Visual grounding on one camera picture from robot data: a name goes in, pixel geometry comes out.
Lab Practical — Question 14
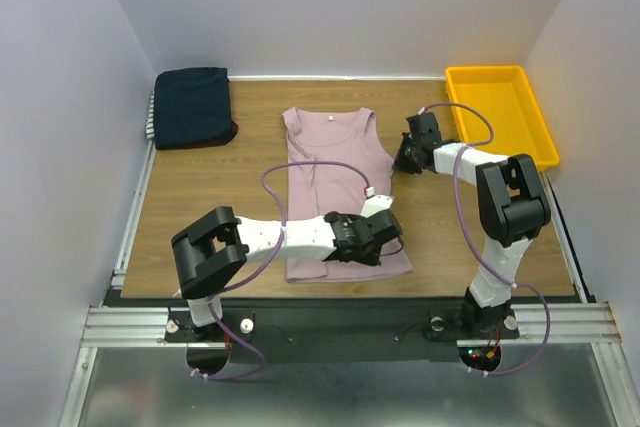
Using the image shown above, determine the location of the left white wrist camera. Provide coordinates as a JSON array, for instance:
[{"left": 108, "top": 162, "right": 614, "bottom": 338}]
[{"left": 360, "top": 187, "right": 394, "bottom": 218}]

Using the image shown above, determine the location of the pink tank top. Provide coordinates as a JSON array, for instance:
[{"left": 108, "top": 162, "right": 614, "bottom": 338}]
[{"left": 283, "top": 107, "right": 413, "bottom": 283}]

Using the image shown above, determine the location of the yellow plastic bin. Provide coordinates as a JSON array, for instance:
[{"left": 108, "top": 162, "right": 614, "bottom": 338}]
[{"left": 445, "top": 65, "right": 560, "bottom": 171}]

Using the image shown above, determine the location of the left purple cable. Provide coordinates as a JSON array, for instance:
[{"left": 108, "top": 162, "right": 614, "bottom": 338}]
[{"left": 189, "top": 160, "right": 376, "bottom": 382}]

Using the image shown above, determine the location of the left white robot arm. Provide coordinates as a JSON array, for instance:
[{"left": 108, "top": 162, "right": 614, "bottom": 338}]
[{"left": 171, "top": 206, "right": 402, "bottom": 341}]

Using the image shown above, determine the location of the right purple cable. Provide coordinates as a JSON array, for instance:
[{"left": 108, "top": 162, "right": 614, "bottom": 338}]
[{"left": 417, "top": 102, "right": 553, "bottom": 379}]

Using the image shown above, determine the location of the folded navy tank top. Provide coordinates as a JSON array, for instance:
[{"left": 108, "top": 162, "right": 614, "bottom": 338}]
[{"left": 153, "top": 67, "right": 234, "bottom": 150}]

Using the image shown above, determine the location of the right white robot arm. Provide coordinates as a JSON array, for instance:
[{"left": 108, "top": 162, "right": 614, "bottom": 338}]
[{"left": 394, "top": 110, "right": 551, "bottom": 337}]

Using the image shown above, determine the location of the folded dark red tank top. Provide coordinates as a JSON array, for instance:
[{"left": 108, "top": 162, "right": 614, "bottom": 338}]
[{"left": 201, "top": 121, "right": 238, "bottom": 147}]

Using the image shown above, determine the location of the purple cable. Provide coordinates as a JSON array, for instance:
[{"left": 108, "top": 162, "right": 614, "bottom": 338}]
[
  {"left": 189, "top": 160, "right": 376, "bottom": 382},
  {"left": 417, "top": 102, "right": 553, "bottom": 379}
]

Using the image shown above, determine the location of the folded striped tank top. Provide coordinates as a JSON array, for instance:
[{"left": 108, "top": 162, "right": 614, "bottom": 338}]
[{"left": 144, "top": 91, "right": 155, "bottom": 140}]

